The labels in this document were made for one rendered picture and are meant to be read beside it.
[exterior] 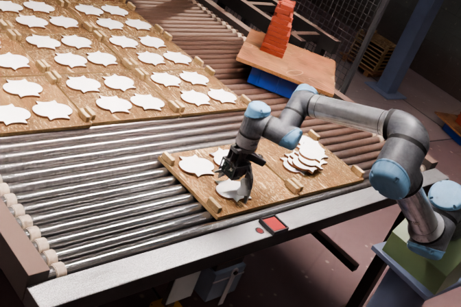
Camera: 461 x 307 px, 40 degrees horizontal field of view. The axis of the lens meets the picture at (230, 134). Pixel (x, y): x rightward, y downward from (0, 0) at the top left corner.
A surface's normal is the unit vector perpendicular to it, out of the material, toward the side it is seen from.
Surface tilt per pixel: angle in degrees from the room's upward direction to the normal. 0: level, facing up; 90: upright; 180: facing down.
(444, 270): 45
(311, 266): 0
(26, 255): 0
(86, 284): 0
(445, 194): 38
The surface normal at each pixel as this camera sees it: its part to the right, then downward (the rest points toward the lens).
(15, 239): 0.33, -0.83
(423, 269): -0.71, 0.11
